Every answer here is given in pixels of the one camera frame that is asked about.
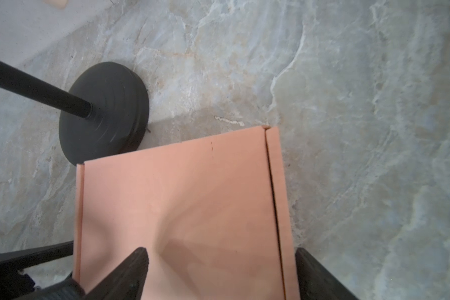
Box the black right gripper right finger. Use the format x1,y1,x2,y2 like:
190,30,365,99
295,247,358,300

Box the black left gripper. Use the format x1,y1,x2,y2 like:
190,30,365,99
0,241,85,300

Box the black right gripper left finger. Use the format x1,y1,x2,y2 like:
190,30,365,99
82,247,150,300

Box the pink paper box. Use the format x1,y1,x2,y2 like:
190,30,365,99
73,126,300,300

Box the beige microphone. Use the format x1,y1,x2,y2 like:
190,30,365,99
44,0,69,10

